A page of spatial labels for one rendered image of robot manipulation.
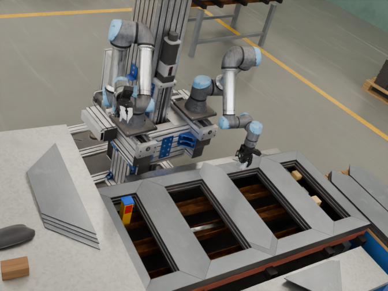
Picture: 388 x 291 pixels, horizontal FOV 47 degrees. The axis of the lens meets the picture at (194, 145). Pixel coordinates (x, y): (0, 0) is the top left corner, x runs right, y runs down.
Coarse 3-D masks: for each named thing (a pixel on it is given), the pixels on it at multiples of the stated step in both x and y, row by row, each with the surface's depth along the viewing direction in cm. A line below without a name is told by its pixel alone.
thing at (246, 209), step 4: (244, 204) 264; (248, 204) 265; (232, 208) 259; (236, 208) 260; (240, 208) 260; (244, 208) 261; (248, 208) 262; (252, 208) 263; (228, 212) 256; (232, 212) 256; (236, 212) 257; (240, 212) 258; (244, 212) 258; (248, 212) 259; (252, 212) 260; (256, 212) 261; (232, 216) 254; (236, 216) 255; (240, 216) 255; (244, 216) 256
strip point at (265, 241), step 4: (264, 236) 247; (268, 236) 248; (272, 236) 248; (252, 240) 243; (256, 240) 243; (260, 240) 244; (264, 240) 245; (268, 240) 245; (256, 244) 241; (260, 244) 242; (264, 244) 242; (268, 244) 243; (268, 248) 240
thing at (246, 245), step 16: (240, 176) 290; (304, 176) 306; (208, 192) 269; (272, 192) 286; (320, 192) 295; (144, 208) 245; (288, 208) 275; (336, 208) 285; (304, 224) 264; (368, 224) 275; (160, 240) 231; (240, 240) 246; (272, 240) 246; (320, 240) 254; (240, 272) 229; (192, 288) 215
